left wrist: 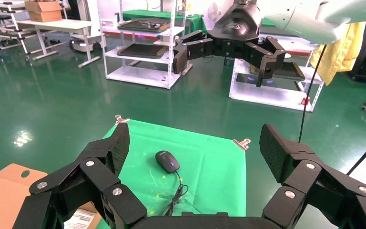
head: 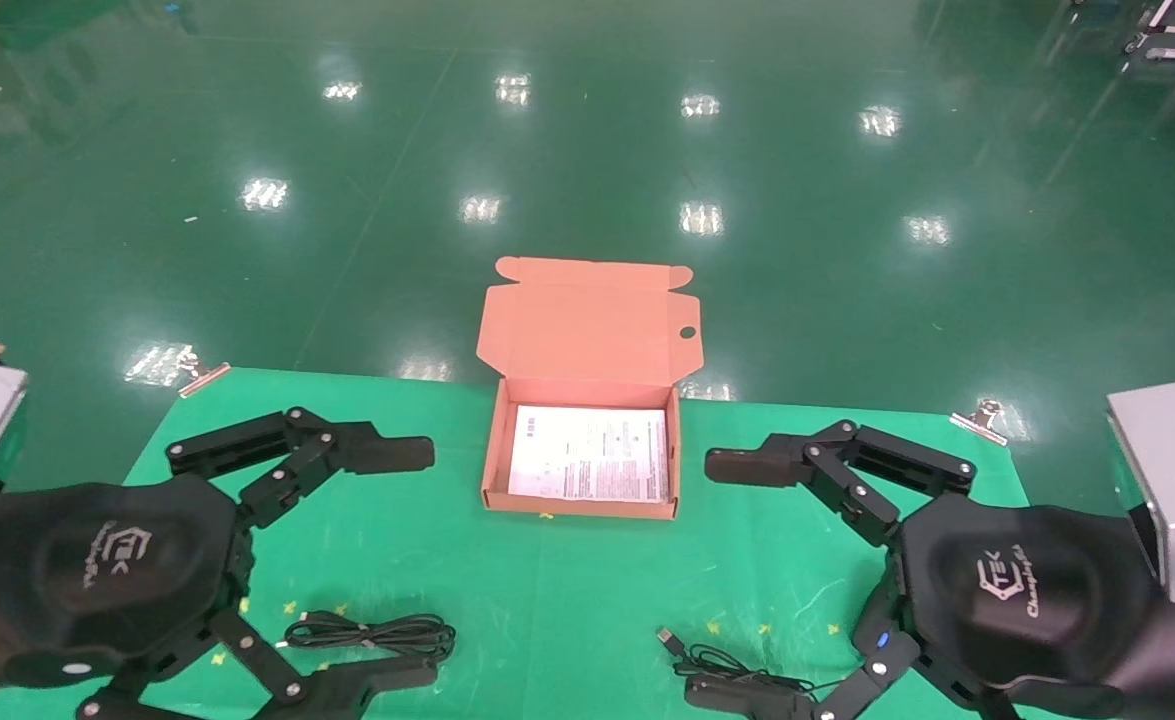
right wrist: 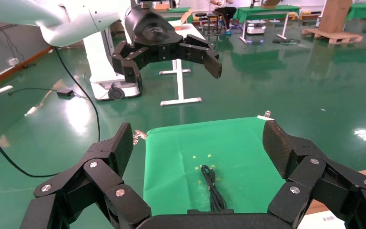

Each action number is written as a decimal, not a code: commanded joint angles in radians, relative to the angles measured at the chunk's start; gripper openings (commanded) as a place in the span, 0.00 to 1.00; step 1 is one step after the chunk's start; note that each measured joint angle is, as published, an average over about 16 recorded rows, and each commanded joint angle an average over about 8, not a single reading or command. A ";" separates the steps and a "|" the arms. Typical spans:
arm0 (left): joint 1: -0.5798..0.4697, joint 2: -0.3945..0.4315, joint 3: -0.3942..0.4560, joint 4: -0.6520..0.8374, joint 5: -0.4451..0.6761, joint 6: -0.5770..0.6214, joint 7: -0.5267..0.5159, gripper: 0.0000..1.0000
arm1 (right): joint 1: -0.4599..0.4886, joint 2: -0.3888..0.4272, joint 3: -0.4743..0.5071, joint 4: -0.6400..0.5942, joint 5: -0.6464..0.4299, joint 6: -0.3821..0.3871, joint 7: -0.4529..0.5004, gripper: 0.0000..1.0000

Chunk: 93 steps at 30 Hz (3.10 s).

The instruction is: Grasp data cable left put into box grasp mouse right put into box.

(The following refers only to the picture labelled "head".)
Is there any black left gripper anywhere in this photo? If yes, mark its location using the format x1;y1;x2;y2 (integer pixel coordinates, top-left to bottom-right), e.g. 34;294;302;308
0;473;254;696

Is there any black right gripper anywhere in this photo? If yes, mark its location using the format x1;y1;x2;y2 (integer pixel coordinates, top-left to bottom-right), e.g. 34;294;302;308
852;493;1175;720

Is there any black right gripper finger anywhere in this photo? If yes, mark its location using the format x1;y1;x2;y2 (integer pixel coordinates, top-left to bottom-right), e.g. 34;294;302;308
684;640;1008;720
704;419;978;549

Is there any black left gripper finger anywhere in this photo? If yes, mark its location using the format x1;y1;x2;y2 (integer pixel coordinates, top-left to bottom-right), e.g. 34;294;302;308
75;610;440;720
165;406;436;531

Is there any black data cable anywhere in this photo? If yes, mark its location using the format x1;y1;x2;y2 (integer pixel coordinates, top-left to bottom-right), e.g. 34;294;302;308
277;610;457;663

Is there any orange cardboard box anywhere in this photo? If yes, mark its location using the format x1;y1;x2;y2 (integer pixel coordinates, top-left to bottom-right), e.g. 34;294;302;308
475;256;703;521

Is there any white printed instruction sheet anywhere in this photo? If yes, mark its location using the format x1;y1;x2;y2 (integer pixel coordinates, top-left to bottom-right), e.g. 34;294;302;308
507;404;670;503

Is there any metal binder clip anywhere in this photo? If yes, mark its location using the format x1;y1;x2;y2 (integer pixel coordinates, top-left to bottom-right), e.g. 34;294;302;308
177;348;233;399
949;398;1010;447

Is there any green table cloth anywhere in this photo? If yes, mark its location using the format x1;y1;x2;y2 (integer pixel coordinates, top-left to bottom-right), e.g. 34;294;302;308
0;366;1118;720

